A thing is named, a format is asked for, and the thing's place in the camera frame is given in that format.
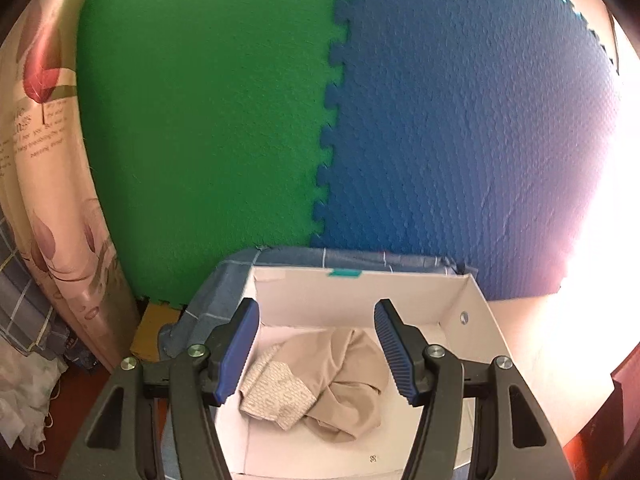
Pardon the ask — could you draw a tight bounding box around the blue checked cushion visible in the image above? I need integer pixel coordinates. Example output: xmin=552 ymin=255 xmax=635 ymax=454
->
xmin=159 ymin=246 xmax=478 ymax=361

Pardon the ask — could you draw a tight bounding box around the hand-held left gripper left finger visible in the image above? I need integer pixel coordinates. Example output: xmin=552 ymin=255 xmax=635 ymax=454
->
xmin=60 ymin=297 xmax=261 ymax=480

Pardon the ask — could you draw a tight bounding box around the leaf-print curtain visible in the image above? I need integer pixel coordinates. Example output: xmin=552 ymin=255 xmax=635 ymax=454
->
xmin=0 ymin=0 xmax=143 ymax=376

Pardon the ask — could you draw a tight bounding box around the blue foam mat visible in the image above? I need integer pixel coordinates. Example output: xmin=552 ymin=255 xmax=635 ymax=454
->
xmin=310 ymin=0 xmax=626 ymax=301

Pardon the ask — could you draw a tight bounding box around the beige underwear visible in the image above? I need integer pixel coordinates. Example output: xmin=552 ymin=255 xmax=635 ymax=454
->
xmin=239 ymin=327 xmax=392 ymax=443

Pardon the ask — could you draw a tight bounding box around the yellow wooden cabinet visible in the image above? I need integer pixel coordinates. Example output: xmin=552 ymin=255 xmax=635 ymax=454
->
xmin=131 ymin=302 xmax=181 ymax=361

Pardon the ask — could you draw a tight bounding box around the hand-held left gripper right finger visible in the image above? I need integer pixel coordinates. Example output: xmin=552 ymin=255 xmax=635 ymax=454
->
xmin=374 ymin=298 xmax=576 ymax=480

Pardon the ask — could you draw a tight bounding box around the green foam mat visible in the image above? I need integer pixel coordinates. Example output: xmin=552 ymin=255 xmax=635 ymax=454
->
xmin=75 ymin=0 xmax=351 ymax=306

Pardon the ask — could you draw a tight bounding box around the white crumpled cloth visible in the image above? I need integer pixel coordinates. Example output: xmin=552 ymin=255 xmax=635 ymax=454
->
xmin=0 ymin=340 xmax=68 ymax=456

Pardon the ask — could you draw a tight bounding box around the dark plaid cloth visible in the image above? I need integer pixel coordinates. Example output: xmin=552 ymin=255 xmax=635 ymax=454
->
xmin=0 ymin=210 xmax=71 ymax=361

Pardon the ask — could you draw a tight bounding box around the white cardboard box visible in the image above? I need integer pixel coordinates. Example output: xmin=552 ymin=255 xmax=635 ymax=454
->
xmin=212 ymin=266 xmax=516 ymax=480

